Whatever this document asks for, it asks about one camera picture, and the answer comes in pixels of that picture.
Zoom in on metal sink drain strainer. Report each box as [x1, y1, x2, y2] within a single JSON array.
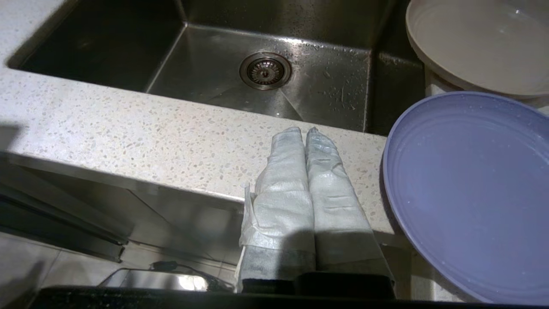
[[239, 51, 293, 91]]

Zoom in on stainless steel sink basin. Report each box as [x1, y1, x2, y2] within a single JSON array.
[[6, 0, 427, 137]]

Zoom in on purple round plate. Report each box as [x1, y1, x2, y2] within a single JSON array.
[[382, 91, 549, 306]]

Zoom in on counter base cabinet front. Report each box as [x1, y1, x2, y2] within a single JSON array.
[[26, 165, 412, 301]]

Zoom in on cream round plate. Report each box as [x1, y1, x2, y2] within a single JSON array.
[[405, 0, 549, 101]]

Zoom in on shiny metal base plate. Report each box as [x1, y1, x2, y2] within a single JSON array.
[[98, 260, 223, 292]]

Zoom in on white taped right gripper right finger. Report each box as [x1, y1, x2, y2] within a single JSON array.
[[305, 127, 394, 279]]

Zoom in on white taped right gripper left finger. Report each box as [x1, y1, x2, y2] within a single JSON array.
[[235, 126, 317, 294]]

